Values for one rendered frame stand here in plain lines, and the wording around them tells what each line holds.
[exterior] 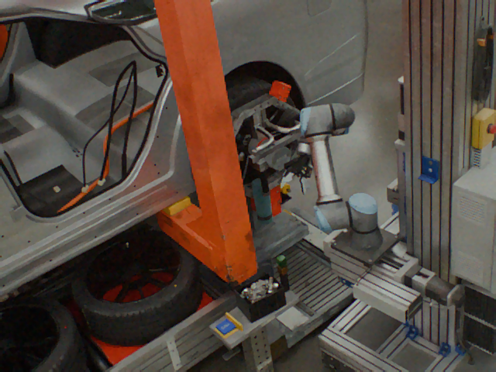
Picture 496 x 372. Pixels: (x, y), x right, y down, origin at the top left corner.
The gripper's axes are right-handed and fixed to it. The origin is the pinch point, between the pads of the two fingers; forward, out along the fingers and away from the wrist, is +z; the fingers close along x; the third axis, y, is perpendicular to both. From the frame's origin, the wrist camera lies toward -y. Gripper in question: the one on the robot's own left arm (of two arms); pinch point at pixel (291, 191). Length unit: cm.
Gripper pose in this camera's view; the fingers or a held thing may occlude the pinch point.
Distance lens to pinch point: 366.3
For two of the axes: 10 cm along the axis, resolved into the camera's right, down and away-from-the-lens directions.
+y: 5.4, 1.2, -8.4
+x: 8.0, 2.3, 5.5
